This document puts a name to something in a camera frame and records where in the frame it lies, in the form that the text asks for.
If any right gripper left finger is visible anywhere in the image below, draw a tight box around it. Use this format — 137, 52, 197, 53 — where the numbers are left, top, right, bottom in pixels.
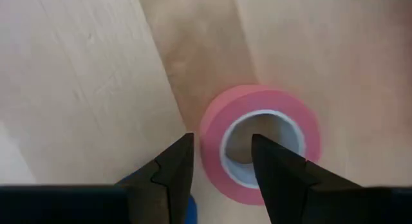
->
0, 133, 195, 224

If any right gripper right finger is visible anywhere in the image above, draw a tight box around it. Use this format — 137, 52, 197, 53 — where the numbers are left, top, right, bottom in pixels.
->
251, 133, 412, 224

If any pink tape roll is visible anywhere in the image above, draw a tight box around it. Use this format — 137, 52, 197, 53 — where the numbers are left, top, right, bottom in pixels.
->
198, 84, 323, 207

